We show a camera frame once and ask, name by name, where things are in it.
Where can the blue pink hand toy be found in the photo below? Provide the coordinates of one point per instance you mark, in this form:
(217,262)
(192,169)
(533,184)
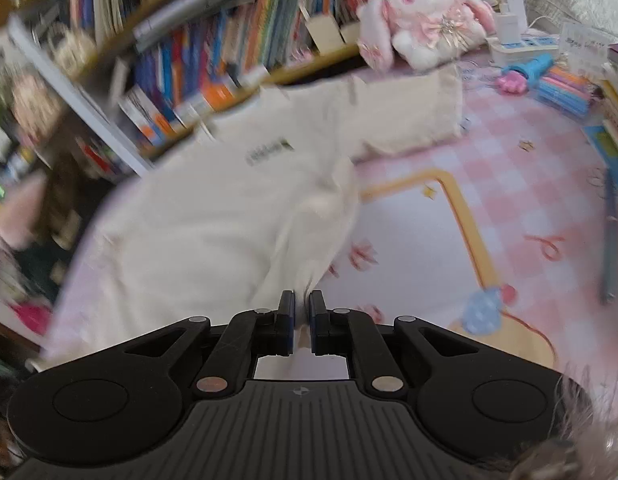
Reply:
(520,77)

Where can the white charger plug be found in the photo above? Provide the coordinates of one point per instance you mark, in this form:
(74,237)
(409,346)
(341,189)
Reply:
(511,21)

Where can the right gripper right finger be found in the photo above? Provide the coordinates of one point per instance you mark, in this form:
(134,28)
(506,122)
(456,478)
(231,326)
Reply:
(354,336)

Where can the pastel pen bundle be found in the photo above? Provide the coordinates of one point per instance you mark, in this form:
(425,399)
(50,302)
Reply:
(570,93)

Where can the pink checkered desk mat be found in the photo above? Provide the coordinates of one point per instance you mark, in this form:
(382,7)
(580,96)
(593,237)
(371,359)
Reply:
(497,235)

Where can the cream t-shirt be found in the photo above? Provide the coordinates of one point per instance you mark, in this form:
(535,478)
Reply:
(259,201)

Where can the pink white plush bunny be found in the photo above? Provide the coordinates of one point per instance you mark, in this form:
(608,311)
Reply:
(425,33)

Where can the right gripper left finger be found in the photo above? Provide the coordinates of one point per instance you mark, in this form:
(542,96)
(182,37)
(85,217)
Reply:
(236,347)

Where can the white power strip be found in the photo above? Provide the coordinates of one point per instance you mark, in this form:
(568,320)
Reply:
(526,49)

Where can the row of leaning books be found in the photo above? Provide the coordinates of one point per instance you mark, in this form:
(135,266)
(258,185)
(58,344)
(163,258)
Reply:
(217,40)

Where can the white orange toothpaste box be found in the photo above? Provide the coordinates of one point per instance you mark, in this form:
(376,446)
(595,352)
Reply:
(203,101)

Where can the wooden white bookshelf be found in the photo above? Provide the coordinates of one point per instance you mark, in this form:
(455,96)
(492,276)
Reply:
(81,54)

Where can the beige pen holder organizer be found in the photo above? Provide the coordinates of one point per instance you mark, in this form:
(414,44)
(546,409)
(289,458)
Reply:
(328,37)

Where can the usmile white orange box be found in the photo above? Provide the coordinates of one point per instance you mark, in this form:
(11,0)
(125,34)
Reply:
(145,116)

